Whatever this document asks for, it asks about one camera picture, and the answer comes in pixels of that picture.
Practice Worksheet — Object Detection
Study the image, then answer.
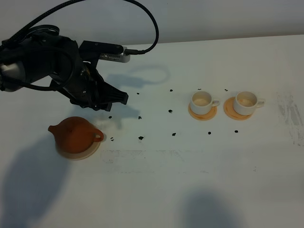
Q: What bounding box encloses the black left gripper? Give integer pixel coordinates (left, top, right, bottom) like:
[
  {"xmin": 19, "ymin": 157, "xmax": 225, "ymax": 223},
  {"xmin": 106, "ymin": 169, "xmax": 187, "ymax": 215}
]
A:
[{"xmin": 48, "ymin": 36, "xmax": 129, "ymax": 112}]

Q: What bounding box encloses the brown clay teapot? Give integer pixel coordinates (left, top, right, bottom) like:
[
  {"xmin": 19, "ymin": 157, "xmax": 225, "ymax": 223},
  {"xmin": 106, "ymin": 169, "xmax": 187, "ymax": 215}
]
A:
[{"xmin": 48, "ymin": 116, "xmax": 104, "ymax": 154}]

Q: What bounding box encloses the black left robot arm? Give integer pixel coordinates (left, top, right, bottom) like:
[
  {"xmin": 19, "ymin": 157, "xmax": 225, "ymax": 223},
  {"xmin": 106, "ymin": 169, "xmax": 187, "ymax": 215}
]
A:
[{"xmin": 0, "ymin": 25, "xmax": 130, "ymax": 111}]

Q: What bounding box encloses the large round wooden coaster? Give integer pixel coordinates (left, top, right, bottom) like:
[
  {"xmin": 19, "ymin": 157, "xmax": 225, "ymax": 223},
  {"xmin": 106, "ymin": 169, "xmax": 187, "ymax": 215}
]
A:
[{"xmin": 55, "ymin": 142, "xmax": 101, "ymax": 161}]

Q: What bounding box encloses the left white teacup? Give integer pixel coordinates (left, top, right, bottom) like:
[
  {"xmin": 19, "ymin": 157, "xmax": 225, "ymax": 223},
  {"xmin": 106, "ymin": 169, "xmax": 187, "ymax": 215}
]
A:
[{"xmin": 190, "ymin": 91, "xmax": 220, "ymax": 115}]

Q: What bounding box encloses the white teacup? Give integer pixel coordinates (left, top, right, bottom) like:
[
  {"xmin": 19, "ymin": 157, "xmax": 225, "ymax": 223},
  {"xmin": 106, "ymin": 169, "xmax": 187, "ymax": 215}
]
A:
[
  {"xmin": 190, "ymin": 91, "xmax": 220, "ymax": 115},
  {"xmin": 233, "ymin": 91, "xmax": 266, "ymax": 116}
]

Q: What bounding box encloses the left wooden coaster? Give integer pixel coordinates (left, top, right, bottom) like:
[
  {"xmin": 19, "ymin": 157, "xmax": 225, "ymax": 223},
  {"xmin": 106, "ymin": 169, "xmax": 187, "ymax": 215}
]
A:
[{"xmin": 188, "ymin": 102, "xmax": 217, "ymax": 121}]

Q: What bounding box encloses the right wooden coaster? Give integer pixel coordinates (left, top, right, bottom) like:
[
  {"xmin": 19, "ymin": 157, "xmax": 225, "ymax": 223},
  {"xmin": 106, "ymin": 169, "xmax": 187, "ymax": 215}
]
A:
[{"xmin": 223, "ymin": 97, "xmax": 252, "ymax": 121}]

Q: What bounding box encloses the right white teacup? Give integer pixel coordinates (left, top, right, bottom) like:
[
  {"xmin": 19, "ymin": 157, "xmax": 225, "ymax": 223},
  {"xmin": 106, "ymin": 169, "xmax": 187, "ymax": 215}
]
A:
[{"xmin": 233, "ymin": 91, "xmax": 266, "ymax": 116}]

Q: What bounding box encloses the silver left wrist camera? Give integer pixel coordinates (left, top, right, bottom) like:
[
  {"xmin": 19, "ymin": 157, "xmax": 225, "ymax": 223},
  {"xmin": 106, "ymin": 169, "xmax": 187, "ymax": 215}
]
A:
[{"xmin": 99, "ymin": 53, "xmax": 130, "ymax": 63}]

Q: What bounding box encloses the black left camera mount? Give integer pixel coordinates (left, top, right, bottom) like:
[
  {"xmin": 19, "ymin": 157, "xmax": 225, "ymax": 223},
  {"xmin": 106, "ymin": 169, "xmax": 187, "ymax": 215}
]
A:
[{"xmin": 79, "ymin": 40, "xmax": 124, "ymax": 62}]

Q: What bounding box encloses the black braided camera cable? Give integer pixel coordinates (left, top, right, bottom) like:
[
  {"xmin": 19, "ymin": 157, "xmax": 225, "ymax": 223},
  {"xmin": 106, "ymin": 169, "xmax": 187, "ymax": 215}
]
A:
[{"xmin": 0, "ymin": 0, "xmax": 160, "ymax": 55}]

